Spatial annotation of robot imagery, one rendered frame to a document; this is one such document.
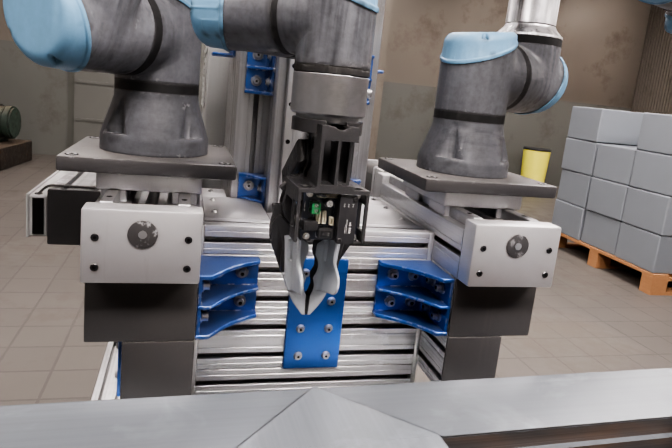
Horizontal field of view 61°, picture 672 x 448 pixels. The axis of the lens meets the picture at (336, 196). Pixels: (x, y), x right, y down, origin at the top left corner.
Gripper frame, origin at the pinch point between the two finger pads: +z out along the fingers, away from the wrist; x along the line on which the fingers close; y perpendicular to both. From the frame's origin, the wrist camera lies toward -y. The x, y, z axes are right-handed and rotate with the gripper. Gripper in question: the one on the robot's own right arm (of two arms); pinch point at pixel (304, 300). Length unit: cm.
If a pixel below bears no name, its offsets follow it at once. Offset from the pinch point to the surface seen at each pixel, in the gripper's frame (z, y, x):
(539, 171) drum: 62, -622, 486
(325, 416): 5.5, 13.6, -0.7
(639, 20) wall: -169, -677, 657
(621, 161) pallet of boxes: 8, -283, 304
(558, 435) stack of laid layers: 6.5, 17.7, 20.9
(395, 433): 5.5, 16.8, 4.7
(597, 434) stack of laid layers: 6.8, 17.7, 25.4
